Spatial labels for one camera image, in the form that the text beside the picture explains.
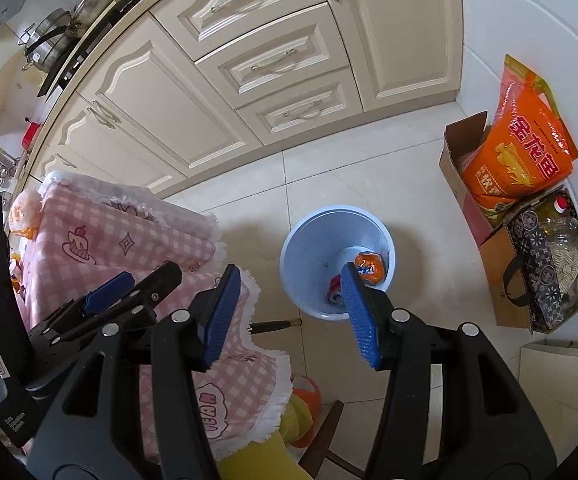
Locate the black table leg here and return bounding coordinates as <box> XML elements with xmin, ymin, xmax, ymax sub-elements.
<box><xmin>249</xmin><ymin>317</ymin><xmax>301</xmax><ymax>336</ymax></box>

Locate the black patterned carry bag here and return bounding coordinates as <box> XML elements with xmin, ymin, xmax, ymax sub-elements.
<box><xmin>502</xmin><ymin>191</ymin><xmax>578</xmax><ymax>336</ymax></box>

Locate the orange packet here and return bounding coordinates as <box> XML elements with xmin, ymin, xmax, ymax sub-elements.
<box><xmin>10</xmin><ymin>222</ymin><xmax>40</xmax><ymax>241</ymax></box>

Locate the red container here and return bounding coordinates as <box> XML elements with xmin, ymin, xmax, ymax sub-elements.
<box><xmin>21</xmin><ymin>122</ymin><xmax>42</xmax><ymax>151</ymax></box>

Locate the yellow cloth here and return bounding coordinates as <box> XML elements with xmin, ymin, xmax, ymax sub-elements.
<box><xmin>219</xmin><ymin>392</ymin><xmax>315</xmax><ymax>480</ymax></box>

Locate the plain brown cardboard box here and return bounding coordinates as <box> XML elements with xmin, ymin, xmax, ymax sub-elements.
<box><xmin>478</xmin><ymin>220</ymin><xmax>537</xmax><ymax>332</ymax></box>

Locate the orange plastic stool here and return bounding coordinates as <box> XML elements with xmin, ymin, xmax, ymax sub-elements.
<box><xmin>291</xmin><ymin>375</ymin><xmax>322</xmax><ymax>448</ymax></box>

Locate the blue plastic trash bin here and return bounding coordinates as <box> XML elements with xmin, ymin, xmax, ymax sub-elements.
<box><xmin>279</xmin><ymin>204</ymin><xmax>397</xmax><ymax>322</ymax></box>

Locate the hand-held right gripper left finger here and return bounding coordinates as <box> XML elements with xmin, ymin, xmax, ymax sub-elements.
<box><xmin>28</xmin><ymin>264</ymin><xmax>242</xmax><ymax>480</ymax></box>

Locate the pink checkered tablecloth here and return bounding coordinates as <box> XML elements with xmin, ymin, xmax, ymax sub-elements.
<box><xmin>6</xmin><ymin>170</ymin><xmax>295</xmax><ymax>461</ymax></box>

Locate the black gas stove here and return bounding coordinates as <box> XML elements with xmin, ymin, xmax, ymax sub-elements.
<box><xmin>36</xmin><ymin>0</ymin><xmax>155</xmax><ymax>98</ymax></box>

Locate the clear bottle with red cap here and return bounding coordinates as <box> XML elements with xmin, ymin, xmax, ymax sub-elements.
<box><xmin>529</xmin><ymin>194</ymin><xmax>578</xmax><ymax>306</ymax></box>

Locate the open cardboard box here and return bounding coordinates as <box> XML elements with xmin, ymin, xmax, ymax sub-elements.
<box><xmin>438</xmin><ymin>110</ymin><xmax>510</xmax><ymax>248</ymax></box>

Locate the translucent plastic bag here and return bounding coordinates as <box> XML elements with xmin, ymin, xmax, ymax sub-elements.
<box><xmin>9</xmin><ymin>190</ymin><xmax>44</xmax><ymax>231</ymax></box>

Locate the orange rice bag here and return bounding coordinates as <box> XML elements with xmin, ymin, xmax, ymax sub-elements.
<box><xmin>462</xmin><ymin>54</ymin><xmax>578</xmax><ymax>223</ymax></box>

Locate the red drink can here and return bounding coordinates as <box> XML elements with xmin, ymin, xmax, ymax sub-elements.
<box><xmin>325</xmin><ymin>274</ymin><xmax>351</xmax><ymax>307</ymax></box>

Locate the orange snack bag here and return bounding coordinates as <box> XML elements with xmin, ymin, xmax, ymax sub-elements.
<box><xmin>354</xmin><ymin>251</ymin><xmax>389</xmax><ymax>287</ymax></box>

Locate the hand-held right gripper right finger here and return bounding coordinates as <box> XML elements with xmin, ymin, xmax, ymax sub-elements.
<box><xmin>340</xmin><ymin>261</ymin><xmax>559</xmax><ymax>480</ymax></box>

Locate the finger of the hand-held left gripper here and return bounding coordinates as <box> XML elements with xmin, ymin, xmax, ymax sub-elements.
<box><xmin>29</xmin><ymin>271</ymin><xmax>136</xmax><ymax>341</ymax></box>
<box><xmin>31</xmin><ymin>261</ymin><xmax>183</xmax><ymax>361</ymax></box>

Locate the brown wooden chair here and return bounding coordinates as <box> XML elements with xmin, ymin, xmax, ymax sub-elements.
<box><xmin>299</xmin><ymin>400</ymin><xmax>365</xmax><ymax>480</ymax></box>

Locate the cream cabinet door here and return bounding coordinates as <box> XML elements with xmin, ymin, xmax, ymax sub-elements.
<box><xmin>75</xmin><ymin>14</ymin><xmax>262</xmax><ymax>171</ymax></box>
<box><xmin>314</xmin><ymin>0</ymin><xmax>462</xmax><ymax>113</ymax></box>
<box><xmin>44</xmin><ymin>94</ymin><xmax>187</xmax><ymax>196</ymax></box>
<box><xmin>28</xmin><ymin>142</ymin><xmax>120</xmax><ymax>188</ymax></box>

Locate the steel pot with lid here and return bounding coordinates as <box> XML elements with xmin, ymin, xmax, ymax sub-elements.
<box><xmin>21</xmin><ymin>7</ymin><xmax>84</xmax><ymax>75</ymax></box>

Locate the cream kitchen cabinet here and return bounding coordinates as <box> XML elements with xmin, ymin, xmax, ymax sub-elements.
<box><xmin>19</xmin><ymin>0</ymin><xmax>465</xmax><ymax>206</ymax></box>

